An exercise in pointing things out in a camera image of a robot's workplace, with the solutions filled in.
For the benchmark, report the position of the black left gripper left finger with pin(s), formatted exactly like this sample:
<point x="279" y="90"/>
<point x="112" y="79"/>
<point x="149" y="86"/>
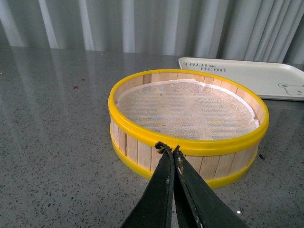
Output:
<point x="154" y="209"/>

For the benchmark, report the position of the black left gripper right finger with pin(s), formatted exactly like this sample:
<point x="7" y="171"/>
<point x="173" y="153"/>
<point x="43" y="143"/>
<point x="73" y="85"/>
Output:
<point x="197" y="205"/>

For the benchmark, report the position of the cream bear print tray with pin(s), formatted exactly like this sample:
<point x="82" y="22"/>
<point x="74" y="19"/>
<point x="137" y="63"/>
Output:
<point x="272" y="81"/>

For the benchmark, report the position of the yellow rimmed bamboo steamer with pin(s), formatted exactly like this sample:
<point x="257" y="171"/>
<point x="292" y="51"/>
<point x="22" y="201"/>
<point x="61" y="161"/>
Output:
<point x="218" y="162"/>

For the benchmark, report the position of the white steamer liner cloth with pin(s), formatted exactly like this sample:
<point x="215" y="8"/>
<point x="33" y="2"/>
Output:
<point x="188" y="109"/>

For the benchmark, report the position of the grey pleated curtain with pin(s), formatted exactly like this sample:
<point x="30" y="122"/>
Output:
<point x="251" y="30"/>

